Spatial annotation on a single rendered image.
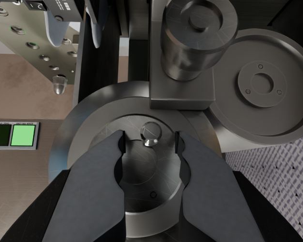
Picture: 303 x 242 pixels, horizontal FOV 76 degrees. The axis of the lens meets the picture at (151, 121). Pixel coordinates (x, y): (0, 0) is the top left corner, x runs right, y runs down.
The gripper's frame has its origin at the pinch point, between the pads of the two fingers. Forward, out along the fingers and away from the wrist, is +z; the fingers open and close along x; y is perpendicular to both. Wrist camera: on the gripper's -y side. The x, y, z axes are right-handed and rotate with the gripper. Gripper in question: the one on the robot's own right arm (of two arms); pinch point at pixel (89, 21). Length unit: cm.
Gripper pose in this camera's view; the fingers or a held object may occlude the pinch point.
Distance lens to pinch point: 26.6
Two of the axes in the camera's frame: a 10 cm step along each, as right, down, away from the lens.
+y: -0.1, 9.8, -2.1
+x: 10.0, 0.1, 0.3
